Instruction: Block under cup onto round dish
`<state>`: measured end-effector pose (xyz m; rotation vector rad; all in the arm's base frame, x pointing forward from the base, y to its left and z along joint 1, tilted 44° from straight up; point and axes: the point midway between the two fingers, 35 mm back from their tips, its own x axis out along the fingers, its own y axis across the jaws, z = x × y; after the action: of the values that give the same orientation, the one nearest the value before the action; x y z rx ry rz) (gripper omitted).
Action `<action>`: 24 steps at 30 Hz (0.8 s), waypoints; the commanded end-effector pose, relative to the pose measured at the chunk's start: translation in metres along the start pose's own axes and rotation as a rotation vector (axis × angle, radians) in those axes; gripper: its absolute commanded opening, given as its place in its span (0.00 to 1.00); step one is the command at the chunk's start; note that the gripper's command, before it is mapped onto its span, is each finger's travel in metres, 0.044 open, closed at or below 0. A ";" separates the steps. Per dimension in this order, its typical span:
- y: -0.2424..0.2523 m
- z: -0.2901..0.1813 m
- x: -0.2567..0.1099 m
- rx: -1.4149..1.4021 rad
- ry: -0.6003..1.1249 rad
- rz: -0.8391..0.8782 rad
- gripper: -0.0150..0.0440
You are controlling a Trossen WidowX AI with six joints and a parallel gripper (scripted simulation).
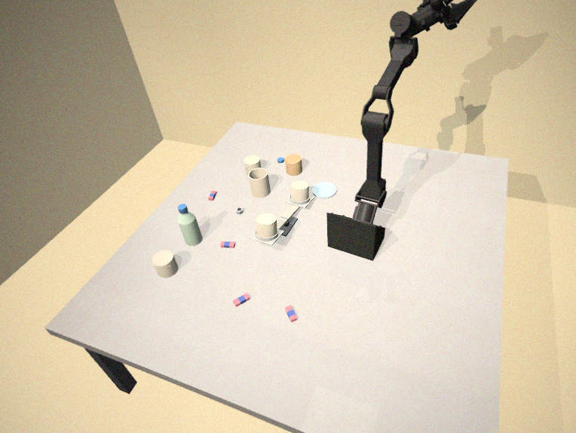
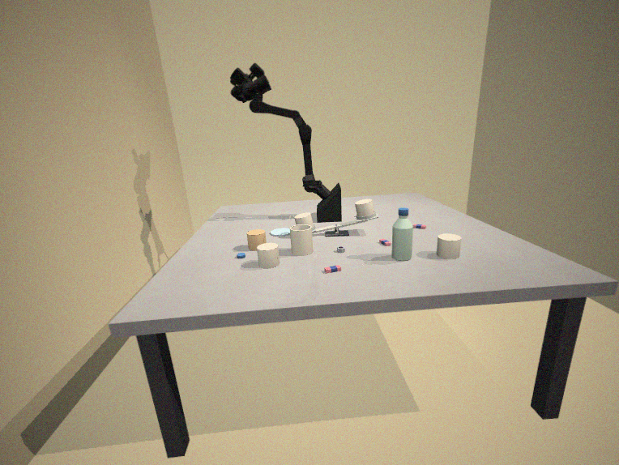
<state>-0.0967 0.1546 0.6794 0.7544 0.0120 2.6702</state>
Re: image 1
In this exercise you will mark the beige cylinder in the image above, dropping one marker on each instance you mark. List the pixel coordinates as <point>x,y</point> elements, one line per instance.
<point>299,190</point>
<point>251,162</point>
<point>165,264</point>
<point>266,225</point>

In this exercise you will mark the orange cylinder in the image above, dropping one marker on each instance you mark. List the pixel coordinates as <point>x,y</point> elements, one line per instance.
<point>293,164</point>

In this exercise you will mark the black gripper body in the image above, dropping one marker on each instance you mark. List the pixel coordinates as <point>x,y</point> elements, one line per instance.
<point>433,13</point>

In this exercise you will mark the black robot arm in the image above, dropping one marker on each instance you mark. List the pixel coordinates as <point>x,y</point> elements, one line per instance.
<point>375,125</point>

